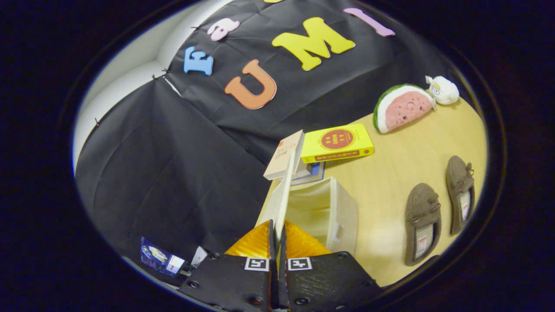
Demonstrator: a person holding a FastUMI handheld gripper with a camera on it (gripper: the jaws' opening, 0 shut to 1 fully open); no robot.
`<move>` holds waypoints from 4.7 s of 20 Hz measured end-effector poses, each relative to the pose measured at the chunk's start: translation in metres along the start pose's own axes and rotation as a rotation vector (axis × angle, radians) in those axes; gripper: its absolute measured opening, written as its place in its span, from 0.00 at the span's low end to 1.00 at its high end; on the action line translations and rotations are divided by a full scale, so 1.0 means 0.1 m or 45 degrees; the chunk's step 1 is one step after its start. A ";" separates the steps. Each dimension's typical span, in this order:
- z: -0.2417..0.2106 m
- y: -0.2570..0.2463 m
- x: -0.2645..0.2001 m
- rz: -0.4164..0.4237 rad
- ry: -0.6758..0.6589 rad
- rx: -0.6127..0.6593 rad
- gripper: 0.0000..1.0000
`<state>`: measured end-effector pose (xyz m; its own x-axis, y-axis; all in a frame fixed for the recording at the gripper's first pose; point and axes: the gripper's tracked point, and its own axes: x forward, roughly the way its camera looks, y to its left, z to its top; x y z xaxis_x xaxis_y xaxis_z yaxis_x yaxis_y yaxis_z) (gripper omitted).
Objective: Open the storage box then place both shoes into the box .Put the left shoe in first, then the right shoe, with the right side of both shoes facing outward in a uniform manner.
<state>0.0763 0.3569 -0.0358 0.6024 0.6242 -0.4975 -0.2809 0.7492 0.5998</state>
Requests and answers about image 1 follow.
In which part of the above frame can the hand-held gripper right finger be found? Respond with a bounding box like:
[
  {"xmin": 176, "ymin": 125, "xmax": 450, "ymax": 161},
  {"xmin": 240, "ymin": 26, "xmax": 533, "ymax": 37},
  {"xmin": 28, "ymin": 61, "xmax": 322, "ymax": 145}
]
[{"xmin": 277, "ymin": 220, "xmax": 382, "ymax": 312}]

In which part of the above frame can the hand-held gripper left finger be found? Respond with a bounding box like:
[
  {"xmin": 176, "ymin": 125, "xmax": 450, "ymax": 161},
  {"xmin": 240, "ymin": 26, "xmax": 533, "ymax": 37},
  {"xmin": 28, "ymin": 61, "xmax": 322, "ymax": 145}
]
[{"xmin": 178, "ymin": 219, "xmax": 278, "ymax": 312}]

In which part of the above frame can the beige fabric storage box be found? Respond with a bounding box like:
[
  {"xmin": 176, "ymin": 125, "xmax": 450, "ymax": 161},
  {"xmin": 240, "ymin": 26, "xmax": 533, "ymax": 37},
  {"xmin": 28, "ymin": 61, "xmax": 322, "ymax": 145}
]
[{"xmin": 256, "ymin": 147, "xmax": 359, "ymax": 257}]

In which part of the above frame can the brown suede shoe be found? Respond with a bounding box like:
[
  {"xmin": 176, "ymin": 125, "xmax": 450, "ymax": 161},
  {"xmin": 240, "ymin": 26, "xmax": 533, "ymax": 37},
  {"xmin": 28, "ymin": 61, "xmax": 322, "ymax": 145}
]
[
  {"xmin": 405, "ymin": 182, "xmax": 442, "ymax": 267},
  {"xmin": 446, "ymin": 155, "xmax": 476, "ymax": 236}
]

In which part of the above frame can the white flat device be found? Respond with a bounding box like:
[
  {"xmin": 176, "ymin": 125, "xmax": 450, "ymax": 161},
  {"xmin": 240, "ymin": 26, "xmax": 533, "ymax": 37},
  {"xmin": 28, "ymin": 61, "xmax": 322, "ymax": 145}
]
[{"xmin": 191, "ymin": 246, "xmax": 209, "ymax": 267}]

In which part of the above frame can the blue printed packet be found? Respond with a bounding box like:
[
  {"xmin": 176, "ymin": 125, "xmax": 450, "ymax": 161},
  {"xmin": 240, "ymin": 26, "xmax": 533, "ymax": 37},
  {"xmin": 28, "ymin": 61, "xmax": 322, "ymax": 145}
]
[{"xmin": 140, "ymin": 237, "xmax": 187, "ymax": 277}]

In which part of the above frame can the beige book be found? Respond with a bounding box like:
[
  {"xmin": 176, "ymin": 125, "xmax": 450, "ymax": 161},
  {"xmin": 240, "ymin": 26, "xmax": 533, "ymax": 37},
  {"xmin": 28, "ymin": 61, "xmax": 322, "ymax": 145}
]
[{"xmin": 263, "ymin": 130, "xmax": 305, "ymax": 181}]

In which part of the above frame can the yellow book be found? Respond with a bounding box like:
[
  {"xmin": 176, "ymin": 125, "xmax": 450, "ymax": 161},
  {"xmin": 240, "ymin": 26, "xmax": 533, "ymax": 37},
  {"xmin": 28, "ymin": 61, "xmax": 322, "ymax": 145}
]
[{"xmin": 300, "ymin": 123, "xmax": 375, "ymax": 164}]

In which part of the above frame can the watermelon slice plush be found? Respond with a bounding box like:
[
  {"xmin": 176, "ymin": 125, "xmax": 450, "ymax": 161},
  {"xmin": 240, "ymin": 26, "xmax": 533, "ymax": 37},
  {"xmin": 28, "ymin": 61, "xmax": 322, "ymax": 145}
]
[{"xmin": 373, "ymin": 84, "xmax": 435, "ymax": 134}]

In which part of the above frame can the white plush toy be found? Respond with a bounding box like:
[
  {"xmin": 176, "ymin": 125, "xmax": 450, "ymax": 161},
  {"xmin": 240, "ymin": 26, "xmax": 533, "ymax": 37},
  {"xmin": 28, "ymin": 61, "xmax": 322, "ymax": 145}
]
[{"xmin": 425, "ymin": 75, "xmax": 460, "ymax": 105}]

